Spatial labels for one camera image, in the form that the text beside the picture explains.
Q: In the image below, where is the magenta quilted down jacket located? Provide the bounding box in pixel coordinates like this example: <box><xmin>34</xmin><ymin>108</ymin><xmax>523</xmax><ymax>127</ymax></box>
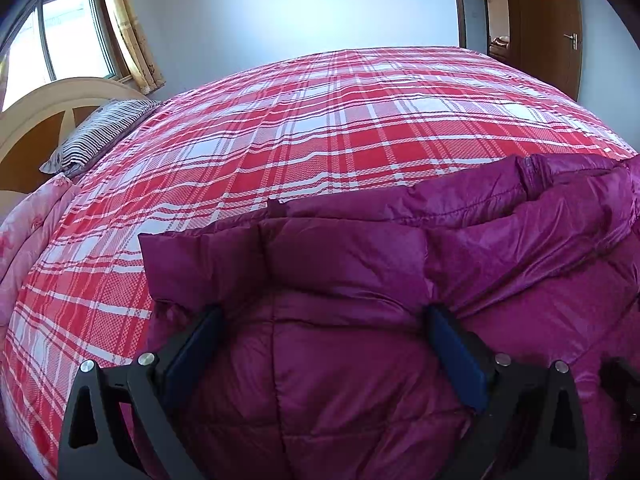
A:
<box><xmin>139</xmin><ymin>154</ymin><xmax>639</xmax><ymax>479</ymax></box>

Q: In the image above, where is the pink floral folded quilt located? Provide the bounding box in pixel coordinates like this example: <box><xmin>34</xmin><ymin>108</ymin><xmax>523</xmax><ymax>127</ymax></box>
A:
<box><xmin>1</xmin><ymin>174</ymin><xmax>79</xmax><ymax>336</ymax></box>

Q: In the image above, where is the cream wooden round headboard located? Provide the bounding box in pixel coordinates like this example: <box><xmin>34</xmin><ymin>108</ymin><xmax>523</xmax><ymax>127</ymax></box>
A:
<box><xmin>1</xmin><ymin>77</ymin><xmax>143</xmax><ymax>216</ymax></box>

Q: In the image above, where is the striped pillow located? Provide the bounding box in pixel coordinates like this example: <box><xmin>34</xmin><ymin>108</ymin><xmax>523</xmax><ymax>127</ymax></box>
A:
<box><xmin>39</xmin><ymin>100</ymin><xmax>162</xmax><ymax>179</ymax></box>

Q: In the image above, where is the red white plaid bedsheet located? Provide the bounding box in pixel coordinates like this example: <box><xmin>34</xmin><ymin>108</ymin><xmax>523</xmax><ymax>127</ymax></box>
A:
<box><xmin>1</xmin><ymin>47</ymin><xmax>634</xmax><ymax>479</ymax></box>

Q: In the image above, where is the right yellow curtain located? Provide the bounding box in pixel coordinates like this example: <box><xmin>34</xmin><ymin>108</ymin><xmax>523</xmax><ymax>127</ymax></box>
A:
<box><xmin>105</xmin><ymin>0</ymin><xmax>165</xmax><ymax>94</ymax></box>

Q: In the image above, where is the brown wooden door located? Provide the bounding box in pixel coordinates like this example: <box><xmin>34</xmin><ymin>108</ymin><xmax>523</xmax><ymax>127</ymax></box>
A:
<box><xmin>508</xmin><ymin>0</ymin><xmax>582</xmax><ymax>100</ymax></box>

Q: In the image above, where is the silver door handle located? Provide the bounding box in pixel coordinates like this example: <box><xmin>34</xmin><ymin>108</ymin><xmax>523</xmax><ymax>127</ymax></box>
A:
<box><xmin>563</xmin><ymin>32</ymin><xmax>579</xmax><ymax>51</ymax></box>

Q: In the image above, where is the window with metal frame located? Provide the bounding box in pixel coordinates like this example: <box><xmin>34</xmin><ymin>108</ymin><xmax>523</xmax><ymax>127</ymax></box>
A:
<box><xmin>1</xmin><ymin>0</ymin><xmax>130</xmax><ymax>110</ymax></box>

